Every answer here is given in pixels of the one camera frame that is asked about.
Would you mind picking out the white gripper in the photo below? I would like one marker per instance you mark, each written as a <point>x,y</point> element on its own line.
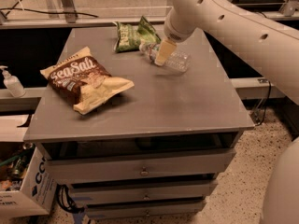
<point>173,31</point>

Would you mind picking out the clear plastic water bottle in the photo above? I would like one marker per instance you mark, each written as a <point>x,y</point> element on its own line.
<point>178,61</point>

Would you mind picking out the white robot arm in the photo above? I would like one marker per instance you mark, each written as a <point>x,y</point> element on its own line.
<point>270,48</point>

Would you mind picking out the white pump bottle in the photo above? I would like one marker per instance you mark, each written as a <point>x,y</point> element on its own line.
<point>12,83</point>

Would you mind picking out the green chip bag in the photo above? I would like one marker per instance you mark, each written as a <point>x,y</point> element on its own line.
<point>130,38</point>

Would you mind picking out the sea salt chip bag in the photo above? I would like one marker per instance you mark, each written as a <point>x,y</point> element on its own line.
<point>85,81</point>

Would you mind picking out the grey drawer cabinet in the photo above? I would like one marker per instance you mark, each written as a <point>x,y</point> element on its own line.
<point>155,149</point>

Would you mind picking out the white cardboard box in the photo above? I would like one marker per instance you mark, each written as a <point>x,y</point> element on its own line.
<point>27,189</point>

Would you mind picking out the metal frame rail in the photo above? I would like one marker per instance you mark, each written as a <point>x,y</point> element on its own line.
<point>17,18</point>

